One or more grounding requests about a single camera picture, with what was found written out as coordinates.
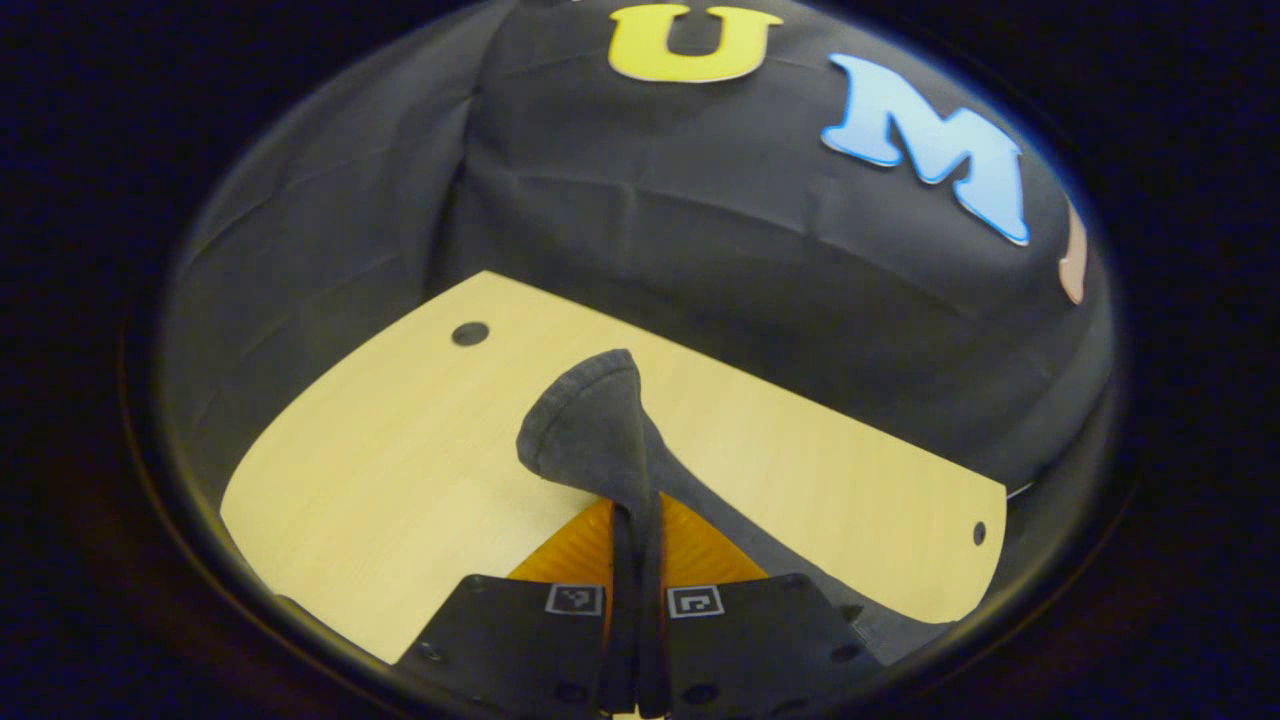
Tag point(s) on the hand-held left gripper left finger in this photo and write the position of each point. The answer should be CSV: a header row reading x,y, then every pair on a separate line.
x,y
520,645

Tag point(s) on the black backdrop cloth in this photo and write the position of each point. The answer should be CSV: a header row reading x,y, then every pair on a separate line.
x,y
650,200

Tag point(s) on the dark grey jeans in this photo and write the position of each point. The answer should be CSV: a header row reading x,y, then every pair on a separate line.
x,y
595,430

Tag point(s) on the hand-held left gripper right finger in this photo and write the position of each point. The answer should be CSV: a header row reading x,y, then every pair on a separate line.
x,y
760,645

